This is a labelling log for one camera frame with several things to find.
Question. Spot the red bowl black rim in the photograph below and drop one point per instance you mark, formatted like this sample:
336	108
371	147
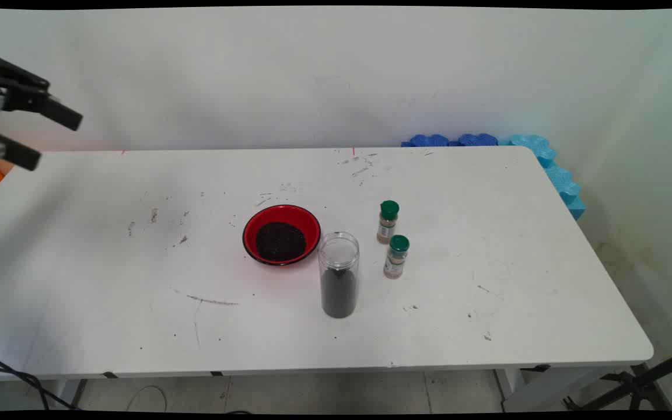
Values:
252	233

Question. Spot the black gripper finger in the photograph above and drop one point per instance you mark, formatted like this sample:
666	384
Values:
15	151
27	79

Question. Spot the black seed heap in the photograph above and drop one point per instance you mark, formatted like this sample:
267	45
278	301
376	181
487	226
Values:
280	240

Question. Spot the light blue foam mat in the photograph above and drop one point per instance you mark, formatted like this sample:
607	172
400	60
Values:
557	175

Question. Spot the dark blue foam mat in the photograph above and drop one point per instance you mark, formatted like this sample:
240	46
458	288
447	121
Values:
429	140

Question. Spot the clear plastic jar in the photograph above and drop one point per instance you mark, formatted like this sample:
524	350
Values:
339	291

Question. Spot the white table leg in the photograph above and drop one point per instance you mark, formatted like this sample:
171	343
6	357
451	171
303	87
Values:
66	394
517	388

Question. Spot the green-capped spice bottle barcode label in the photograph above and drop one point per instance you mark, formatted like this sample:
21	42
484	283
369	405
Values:
388	224

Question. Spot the green-capped spice bottle pepper print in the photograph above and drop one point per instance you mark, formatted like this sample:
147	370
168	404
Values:
396	259

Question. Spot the black tripod stand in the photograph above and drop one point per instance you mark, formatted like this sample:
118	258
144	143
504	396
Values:
639	385

